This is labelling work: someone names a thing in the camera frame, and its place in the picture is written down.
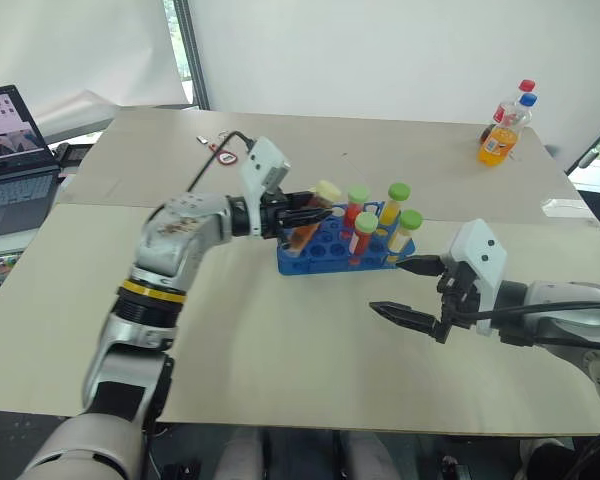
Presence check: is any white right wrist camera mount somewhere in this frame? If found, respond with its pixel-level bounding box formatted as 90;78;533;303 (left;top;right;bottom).
439;218;509;336

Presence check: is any cola bottle red cap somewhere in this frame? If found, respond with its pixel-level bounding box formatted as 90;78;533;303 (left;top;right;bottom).
479;78;538;146

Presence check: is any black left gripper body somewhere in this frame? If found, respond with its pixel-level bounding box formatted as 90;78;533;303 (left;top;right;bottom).
257;187;294;239

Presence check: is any orange soda bottle blue cap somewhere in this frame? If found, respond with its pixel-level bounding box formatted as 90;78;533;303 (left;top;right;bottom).
476;92;539;167

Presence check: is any small black device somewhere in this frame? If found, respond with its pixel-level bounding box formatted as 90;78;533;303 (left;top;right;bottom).
53;141;97;167

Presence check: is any large white paper sheet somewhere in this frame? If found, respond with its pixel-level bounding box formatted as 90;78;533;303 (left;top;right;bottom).
0;0;197;144

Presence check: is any dark window frame post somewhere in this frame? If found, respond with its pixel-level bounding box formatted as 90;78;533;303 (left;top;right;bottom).
171;0;212;110

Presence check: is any open grey laptop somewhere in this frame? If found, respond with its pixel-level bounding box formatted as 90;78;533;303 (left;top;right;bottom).
0;84;62;241

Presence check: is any blue test tube rack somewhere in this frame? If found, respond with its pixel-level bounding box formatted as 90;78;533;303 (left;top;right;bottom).
276;200;418;277

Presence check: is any orange tube with pale cap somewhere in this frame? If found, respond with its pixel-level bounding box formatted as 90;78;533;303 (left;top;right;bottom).
283;179;343;257

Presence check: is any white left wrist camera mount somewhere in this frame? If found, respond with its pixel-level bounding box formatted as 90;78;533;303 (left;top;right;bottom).
238;135;292;237

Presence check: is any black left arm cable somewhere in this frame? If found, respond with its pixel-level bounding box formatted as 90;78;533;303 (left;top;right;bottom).
186;130;257;194

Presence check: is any red tube with green cap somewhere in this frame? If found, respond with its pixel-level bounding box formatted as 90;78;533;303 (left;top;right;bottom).
348;211;380;257
343;185;371;230

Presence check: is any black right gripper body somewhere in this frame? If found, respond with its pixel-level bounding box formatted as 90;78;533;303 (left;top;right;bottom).
436;259;482;327

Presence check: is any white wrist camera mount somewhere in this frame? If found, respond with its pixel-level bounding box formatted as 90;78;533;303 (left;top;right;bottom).
439;218;509;336
238;135;292;237

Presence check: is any yellow tube with green cap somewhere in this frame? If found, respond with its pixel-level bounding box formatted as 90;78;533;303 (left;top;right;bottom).
378;182;413;226
387;208;425;252

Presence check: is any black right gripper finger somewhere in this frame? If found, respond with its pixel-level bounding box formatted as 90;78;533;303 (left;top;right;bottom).
395;254;448;278
368;298;455;346

